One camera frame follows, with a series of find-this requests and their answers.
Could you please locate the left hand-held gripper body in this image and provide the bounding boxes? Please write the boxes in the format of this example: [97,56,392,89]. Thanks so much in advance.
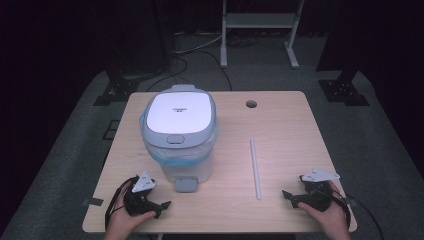
[123,171,163,217]

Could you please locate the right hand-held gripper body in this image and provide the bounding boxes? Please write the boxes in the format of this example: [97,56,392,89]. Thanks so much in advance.
[297,167,341,213]

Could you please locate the person's left hand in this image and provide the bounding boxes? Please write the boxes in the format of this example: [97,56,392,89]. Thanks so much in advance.
[105,181,158,240]

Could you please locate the person's right hand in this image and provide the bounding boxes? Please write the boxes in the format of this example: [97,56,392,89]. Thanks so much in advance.
[297,180,352,240]

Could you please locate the white straw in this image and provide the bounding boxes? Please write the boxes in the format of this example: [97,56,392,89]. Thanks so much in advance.
[249,138,263,201]

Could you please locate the grey tape strip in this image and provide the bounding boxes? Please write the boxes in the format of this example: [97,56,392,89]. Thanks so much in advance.
[81,197,105,208]

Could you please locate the white trash can grey lid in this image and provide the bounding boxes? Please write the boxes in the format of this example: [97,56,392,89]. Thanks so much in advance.
[139,84,219,194]

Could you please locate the white metal stand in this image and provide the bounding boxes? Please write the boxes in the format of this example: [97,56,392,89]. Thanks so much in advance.
[219,0,306,70]

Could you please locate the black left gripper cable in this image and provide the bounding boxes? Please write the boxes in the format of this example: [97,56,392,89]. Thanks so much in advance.
[104,177,135,231]

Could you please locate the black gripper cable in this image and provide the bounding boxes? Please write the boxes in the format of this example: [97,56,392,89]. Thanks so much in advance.
[104,177,135,231]
[328,186,385,240]

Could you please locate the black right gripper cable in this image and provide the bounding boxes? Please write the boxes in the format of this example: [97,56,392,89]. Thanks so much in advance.
[328,186,385,240]

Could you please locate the black stand with base plate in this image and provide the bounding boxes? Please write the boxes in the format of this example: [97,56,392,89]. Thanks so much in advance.
[316,0,371,107]
[92,49,143,107]

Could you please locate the black floor cables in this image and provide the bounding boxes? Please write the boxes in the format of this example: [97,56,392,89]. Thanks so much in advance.
[145,31,261,93]

